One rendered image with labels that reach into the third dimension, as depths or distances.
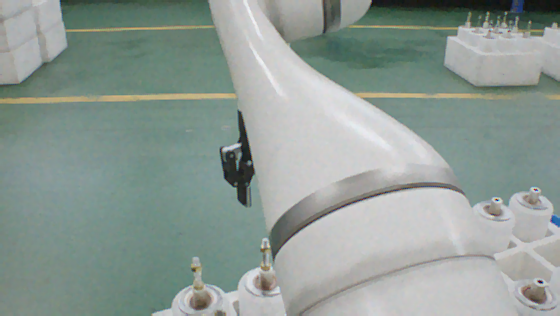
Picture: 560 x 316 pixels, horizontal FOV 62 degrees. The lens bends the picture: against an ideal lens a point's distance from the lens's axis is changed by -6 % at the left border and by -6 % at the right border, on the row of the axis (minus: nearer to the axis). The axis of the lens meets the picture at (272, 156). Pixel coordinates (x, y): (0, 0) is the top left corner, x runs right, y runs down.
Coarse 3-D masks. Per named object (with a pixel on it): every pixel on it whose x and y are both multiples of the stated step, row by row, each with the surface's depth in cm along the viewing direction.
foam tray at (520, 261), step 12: (552, 228) 110; (516, 240) 106; (540, 240) 106; (552, 240) 106; (504, 252) 102; (516, 252) 102; (528, 252) 102; (540, 252) 106; (552, 252) 107; (504, 264) 102; (516, 264) 104; (528, 264) 102; (540, 264) 99; (552, 264) 109; (504, 276) 95; (516, 276) 106; (528, 276) 103; (540, 276) 99
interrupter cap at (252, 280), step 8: (256, 272) 86; (272, 272) 86; (248, 280) 85; (256, 280) 85; (272, 280) 85; (248, 288) 83; (256, 288) 83; (264, 288) 83; (272, 288) 83; (264, 296) 81; (272, 296) 81
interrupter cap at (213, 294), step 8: (208, 288) 83; (216, 288) 82; (184, 296) 81; (192, 296) 81; (208, 296) 81; (216, 296) 81; (184, 304) 79; (192, 304) 80; (208, 304) 80; (216, 304) 79; (184, 312) 77; (192, 312) 78; (200, 312) 78; (208, 312) 77
